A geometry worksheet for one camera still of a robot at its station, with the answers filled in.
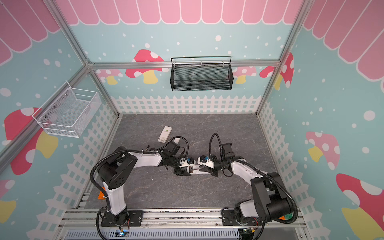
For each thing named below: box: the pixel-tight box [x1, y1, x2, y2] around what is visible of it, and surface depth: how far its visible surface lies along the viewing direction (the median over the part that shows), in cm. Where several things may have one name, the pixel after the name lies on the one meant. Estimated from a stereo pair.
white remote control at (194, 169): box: [186, 164, 211, 175], surface depth 91 cm
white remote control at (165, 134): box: [157, 125, 173, 144], surface depth 108 cm
